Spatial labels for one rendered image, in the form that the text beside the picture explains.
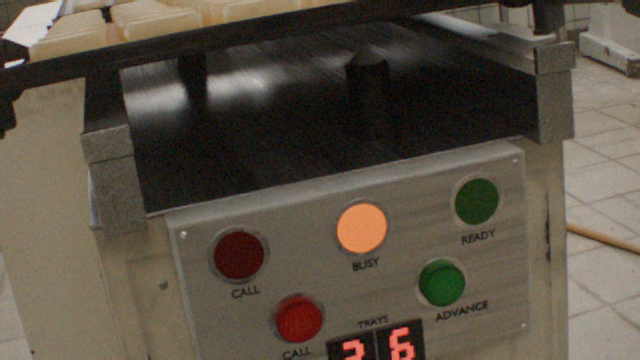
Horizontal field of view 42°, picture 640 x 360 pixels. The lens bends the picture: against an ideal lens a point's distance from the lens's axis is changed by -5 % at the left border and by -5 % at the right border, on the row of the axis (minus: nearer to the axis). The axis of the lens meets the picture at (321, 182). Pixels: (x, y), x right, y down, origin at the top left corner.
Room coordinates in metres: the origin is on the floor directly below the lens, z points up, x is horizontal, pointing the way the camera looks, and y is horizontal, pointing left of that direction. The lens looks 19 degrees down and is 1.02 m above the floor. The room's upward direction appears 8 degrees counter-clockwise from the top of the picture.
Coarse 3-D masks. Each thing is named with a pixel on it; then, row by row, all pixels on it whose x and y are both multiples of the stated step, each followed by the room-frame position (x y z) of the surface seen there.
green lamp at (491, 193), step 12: (480, 180) 0.54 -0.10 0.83; (468, 192) 0.54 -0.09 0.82; (480, 192) 0.54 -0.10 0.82; (492, 192) 0.54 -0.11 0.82; (456, 204) 0.54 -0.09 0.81; (468, 204) 0.54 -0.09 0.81; (480, 204) 0.54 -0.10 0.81; (492, 204) 0.54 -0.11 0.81; (468, 216) 0.54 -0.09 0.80; (480, 216) 0.54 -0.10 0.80
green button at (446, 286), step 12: (444, 264) 0.53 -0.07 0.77; (432, 276) 0.53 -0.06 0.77; (444, 276) 0.53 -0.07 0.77; (456, 276) 0.53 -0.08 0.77; (432, 288) 0.52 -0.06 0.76; (444, 288) 0.53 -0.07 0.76; (456, 288) 0.53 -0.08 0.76; (432, 300) 0.52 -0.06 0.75; (444, 300) 0.53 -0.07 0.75; (456, 300) 0.53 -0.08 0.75
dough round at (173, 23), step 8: (160, 16) 0.57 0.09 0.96; (168, 16) 0.56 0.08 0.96; (176, 16) 0.54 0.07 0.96; (184, 16) 0.54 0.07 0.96; (192, 16) 0.54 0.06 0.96; (200, 16) 0.55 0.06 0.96; (128, 24) 0.55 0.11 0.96; (136, 24) 0.54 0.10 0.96; (144, 24) 0.53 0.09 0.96; (152, 24) 0.53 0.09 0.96; (160, 24) 0.53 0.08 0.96; (168, 24) 0.53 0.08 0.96; (176, 24) 0.53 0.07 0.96; (184, 24) 0.54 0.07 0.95; (192, 24) 0.54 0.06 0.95; (200, 24) 0.55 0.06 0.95; (128, 32) 0.54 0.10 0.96; (136, 32) 0.53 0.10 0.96; (144, 32) 0.53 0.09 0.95; (152, 32) 0.53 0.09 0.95; (160, 32) 0.53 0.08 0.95; (168, 32) 0.53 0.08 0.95; (176, 32) 0.53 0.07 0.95; (128, 40) 0.54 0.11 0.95; (136, 40) 0.53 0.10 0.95
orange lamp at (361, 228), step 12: (360, 204) 0.52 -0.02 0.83; (348, 216) 0.52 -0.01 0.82; (360, 216) 0.52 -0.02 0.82; (372, 216) 0.52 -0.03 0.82; (348, 228) 0.52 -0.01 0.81; (360, 228) 0.52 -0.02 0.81; (372, 228) 0.52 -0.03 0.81; (384, 228) 0.53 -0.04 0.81; (348, 240) 0.52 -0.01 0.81; (360, 240) 0.52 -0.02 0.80; (372, 240) 0.52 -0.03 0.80
